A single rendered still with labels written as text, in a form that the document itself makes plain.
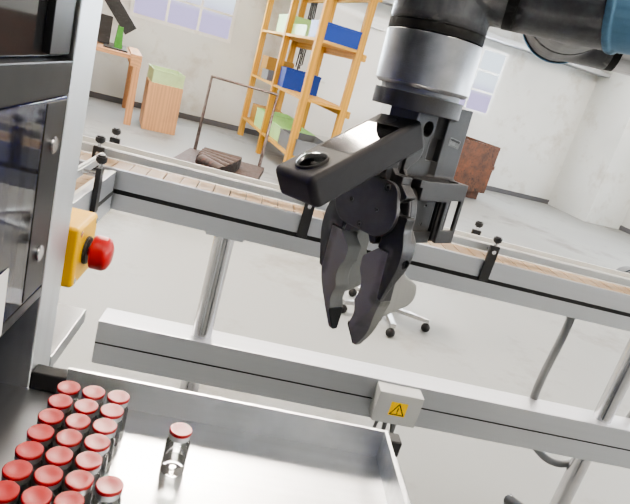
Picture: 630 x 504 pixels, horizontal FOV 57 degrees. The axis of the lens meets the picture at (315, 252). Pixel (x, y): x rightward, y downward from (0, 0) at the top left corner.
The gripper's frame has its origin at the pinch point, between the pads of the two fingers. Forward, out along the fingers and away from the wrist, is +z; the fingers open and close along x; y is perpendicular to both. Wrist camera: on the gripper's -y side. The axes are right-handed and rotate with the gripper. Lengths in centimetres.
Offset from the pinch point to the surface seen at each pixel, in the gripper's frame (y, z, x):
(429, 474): 133, 106, 64
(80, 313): -8.8, 16.3, 37.6
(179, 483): -10.1, 17.5, 4.8
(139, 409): -9.6, 16.8, 15.7
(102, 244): -10.3, 3.5, 29.1
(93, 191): 5, 10, 75
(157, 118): 274, 69, 639
